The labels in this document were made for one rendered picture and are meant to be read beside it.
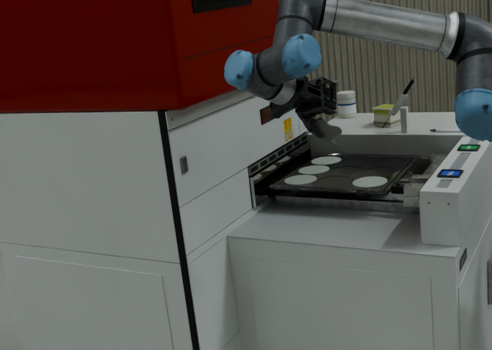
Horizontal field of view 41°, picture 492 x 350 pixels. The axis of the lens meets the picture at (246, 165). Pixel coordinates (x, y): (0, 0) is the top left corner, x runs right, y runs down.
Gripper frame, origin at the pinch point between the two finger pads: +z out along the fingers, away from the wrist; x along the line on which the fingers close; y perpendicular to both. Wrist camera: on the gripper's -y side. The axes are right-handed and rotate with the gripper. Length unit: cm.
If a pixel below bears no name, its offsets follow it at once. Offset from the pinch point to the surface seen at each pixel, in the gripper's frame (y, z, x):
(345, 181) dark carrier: -24.9, 35.5, -4.5
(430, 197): 10.1, 23.6, -16.8
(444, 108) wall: -132, 291, 121
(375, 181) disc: -16.5, 38.8, -5.2
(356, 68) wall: -184, 257, 157
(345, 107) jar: -52, 71, 37
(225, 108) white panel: -36.5, -3.1, 10.5
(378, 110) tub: -32, 64, 28
